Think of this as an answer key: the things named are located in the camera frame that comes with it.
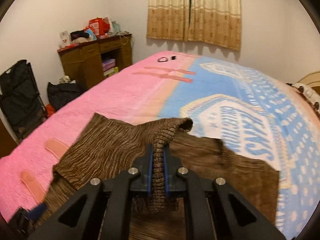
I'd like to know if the black folding rack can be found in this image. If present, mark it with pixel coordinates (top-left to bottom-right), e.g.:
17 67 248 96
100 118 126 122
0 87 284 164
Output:
0 59 48 140

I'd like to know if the cream headboard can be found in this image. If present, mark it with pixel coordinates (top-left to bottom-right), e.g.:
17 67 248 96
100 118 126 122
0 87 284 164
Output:
295 72 320 93

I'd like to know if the brown wooden desk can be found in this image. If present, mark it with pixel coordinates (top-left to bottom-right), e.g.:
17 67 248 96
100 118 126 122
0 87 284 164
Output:
57 34 133 90

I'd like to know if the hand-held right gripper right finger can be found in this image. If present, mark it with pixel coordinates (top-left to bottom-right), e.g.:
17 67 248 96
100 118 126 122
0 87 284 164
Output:
162 146 287 240

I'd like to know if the beige patterned curtain panel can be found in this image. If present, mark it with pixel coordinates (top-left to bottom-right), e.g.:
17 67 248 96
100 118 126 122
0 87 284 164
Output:
146 0 192 42
187 0 242 51

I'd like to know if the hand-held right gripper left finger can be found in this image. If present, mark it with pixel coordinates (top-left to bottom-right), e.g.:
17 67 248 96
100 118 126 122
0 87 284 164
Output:
26 144 154 240

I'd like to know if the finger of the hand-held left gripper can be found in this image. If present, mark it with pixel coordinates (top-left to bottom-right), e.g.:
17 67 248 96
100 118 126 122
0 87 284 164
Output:
10 202 48 232

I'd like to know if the brown knit garment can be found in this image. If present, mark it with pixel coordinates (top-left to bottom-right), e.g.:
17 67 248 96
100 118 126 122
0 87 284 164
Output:
37 112 280 240

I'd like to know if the printed pillow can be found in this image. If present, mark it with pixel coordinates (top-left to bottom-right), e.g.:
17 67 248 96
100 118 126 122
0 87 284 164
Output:
286 82 320 118

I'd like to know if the brown wooden door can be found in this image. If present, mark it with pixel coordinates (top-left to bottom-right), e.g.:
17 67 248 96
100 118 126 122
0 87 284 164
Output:
0 119 18 153

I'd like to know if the white card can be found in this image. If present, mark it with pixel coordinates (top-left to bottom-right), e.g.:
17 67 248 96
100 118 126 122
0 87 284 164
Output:
59 31 71 48

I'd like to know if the pink and blue printed blanket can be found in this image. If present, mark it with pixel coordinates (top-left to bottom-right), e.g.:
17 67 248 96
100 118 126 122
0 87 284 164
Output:
0 51 320 240

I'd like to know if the clutter pile on desk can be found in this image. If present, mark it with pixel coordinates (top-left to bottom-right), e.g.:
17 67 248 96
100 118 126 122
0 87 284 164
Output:
85 17 112 37

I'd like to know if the black bag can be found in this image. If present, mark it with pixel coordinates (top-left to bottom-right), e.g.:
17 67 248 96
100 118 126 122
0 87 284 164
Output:
47 81 87 112

